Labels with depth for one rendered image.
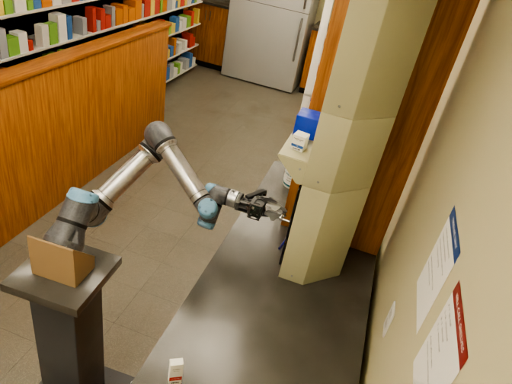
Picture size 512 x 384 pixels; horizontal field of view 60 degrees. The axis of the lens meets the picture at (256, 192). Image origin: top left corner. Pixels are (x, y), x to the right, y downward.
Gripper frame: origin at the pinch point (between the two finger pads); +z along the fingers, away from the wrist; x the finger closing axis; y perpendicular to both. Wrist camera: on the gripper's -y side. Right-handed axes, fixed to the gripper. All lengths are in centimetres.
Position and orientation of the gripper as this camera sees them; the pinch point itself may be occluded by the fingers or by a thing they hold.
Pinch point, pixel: (283, 212)
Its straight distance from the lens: 189.3
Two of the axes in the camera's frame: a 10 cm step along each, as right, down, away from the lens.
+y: -2.9, 4.4, -8.5
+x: 1.7, -8.5, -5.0
